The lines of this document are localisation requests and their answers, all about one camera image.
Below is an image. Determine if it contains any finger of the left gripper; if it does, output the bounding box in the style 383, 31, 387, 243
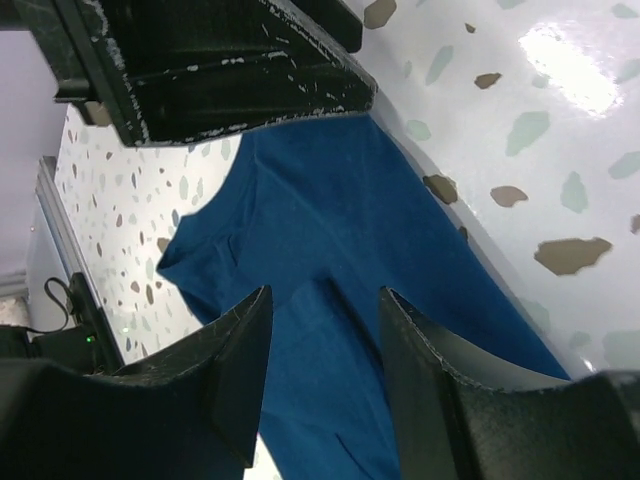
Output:
77, 1, 377, 147
269, 0, 363, 53

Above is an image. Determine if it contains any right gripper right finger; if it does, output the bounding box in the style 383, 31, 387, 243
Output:
379, 288, 639, 479

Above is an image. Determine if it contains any aluminium frame rail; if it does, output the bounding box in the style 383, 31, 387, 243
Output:
32, 155, 126, 369

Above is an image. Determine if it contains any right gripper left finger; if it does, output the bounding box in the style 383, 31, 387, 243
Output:
1, 286, 272, 479

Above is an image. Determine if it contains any dark blue t shirt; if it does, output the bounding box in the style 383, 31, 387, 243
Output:
157, 116, 565, 479

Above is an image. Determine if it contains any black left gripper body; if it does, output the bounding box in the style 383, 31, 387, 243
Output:
1, 1, 120, 125

